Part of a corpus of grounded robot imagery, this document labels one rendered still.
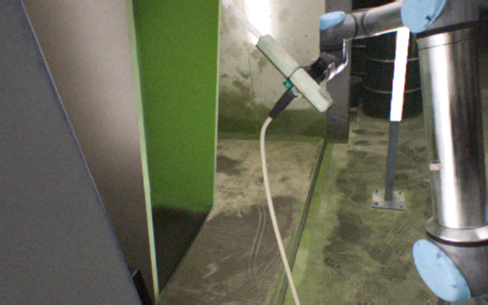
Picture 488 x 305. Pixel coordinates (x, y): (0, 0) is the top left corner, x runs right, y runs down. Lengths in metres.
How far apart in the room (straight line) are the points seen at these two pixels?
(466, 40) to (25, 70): 0.77
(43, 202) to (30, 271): 0.04
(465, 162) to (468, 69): 0.19
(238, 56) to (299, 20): 0.60
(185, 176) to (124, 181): 0.73
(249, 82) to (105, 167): 2.27
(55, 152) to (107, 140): 0.77
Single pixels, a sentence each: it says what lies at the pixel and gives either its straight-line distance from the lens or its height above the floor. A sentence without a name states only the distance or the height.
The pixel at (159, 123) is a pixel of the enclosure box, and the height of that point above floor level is 0.92.
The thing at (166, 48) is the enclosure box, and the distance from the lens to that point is 1.53.
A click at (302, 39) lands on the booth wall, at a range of 2.99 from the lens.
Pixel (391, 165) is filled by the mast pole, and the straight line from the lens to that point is 2.40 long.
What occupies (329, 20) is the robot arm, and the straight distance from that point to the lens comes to 1.35.
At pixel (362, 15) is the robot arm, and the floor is 1.30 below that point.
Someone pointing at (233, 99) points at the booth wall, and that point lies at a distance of 3.31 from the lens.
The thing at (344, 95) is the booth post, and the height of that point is 0.46.
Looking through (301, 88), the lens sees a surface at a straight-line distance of 1.12.
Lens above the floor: 1.52
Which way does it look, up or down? 28 degrees down
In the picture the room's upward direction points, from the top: 8 degrees counter-clockwise
